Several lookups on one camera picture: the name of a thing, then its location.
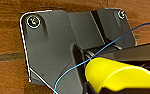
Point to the yellow-green plastic cup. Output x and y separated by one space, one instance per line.
121 76

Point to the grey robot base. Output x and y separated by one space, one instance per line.
54 43

